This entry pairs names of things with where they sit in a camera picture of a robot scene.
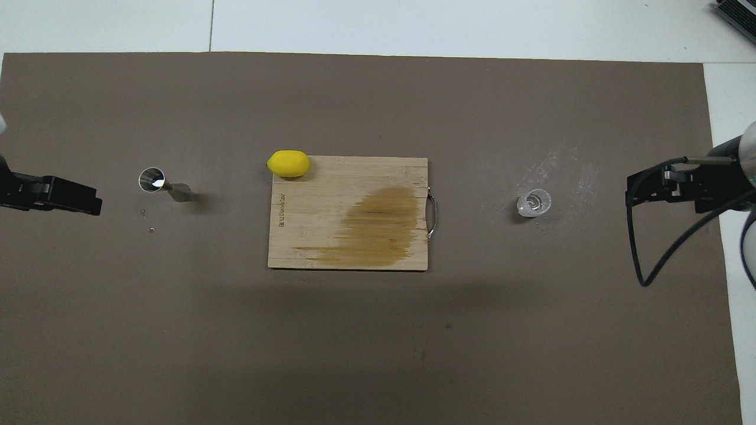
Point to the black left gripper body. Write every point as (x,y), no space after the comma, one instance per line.
(23,192)

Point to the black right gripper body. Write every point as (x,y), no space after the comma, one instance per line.
(717,186)

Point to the steel double jigger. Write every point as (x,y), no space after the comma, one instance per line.
(152,179)

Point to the small clear glass cup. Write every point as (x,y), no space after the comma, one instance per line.
(534,203)

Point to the dark ribbed device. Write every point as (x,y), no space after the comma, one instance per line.
(738,12)

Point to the yellow lemon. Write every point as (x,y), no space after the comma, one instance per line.
(288,164)

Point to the wooden cutting board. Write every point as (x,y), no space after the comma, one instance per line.
(319,206)

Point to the brown table mat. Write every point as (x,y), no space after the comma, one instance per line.
(378,342)

